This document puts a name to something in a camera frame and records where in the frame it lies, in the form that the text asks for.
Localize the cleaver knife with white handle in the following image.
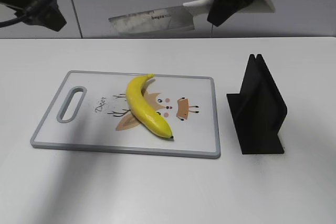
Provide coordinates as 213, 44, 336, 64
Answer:
108, 0, 276, 35

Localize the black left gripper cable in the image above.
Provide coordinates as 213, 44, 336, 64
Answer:
0, 0, 53, 28

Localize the black knife stand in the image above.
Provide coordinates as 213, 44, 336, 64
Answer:
227, 54, 287, 154

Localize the yellow plastic banana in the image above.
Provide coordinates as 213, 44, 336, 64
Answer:
125, 73, 174, 140

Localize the grey-rimmed white cutting board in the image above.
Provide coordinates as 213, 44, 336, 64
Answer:
30, 70, 221, 159

